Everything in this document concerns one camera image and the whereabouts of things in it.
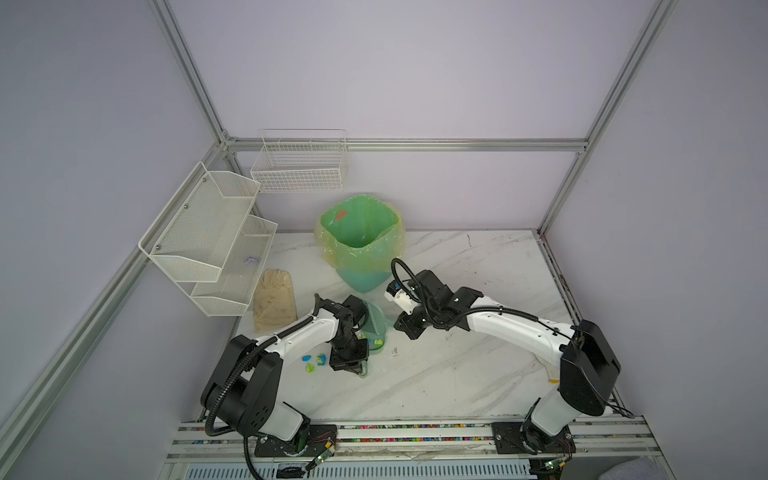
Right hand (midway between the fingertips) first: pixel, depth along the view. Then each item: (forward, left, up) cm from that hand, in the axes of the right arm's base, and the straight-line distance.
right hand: (394, 324), depth 81 cm
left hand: (-10, +10, -8) cm, 16 cm away
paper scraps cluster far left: (-6, +22, -11) cm, 25 cm away
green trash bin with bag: (+37, +12, -3) cm, 39 cm away
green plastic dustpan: (+2, +6, -6) cm, 9 cm away
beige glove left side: (+14, +41, -11) cm, 45 cm away
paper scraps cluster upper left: (0, +5, -12) cm, 13 cm away
